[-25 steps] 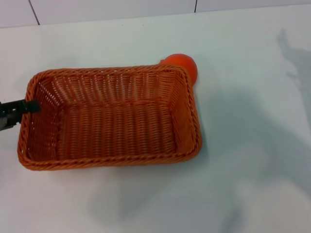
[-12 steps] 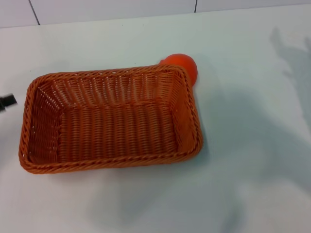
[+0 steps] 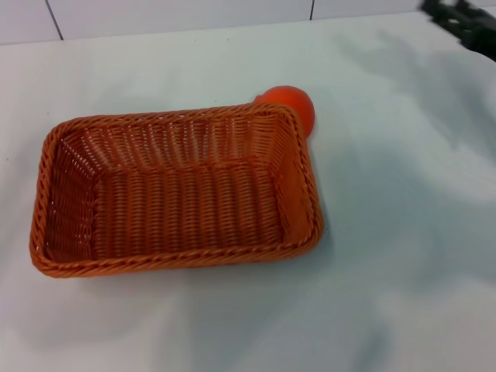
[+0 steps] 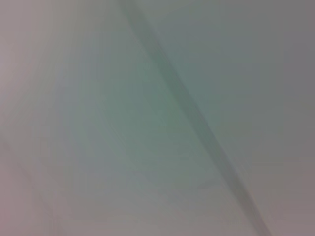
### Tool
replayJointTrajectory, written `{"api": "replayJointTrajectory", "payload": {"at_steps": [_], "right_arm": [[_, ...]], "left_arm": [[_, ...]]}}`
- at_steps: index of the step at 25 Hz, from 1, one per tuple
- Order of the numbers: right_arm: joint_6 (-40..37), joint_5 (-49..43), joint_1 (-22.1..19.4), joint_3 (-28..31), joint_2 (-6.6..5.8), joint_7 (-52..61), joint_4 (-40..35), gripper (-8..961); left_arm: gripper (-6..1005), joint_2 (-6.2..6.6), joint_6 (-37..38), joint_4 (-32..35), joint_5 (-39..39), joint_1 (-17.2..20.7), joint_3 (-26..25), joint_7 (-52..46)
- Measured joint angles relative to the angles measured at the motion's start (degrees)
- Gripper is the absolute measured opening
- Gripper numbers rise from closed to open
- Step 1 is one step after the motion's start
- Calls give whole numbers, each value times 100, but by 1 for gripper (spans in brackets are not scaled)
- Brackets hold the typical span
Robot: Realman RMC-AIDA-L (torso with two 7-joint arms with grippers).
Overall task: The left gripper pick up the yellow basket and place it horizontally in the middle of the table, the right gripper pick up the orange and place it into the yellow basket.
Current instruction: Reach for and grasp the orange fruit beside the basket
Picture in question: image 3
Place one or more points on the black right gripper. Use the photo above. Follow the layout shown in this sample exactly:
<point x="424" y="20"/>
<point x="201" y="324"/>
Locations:
<point x="482" y="36"/>

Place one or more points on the orange toy fruit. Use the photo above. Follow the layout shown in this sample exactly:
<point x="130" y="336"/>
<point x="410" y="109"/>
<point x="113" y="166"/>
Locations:
<point x="288" y="98"/>

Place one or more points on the orange woven rectangular basket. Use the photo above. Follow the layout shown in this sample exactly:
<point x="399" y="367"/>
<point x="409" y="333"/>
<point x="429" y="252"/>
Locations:
<point x="182" y="205"/>

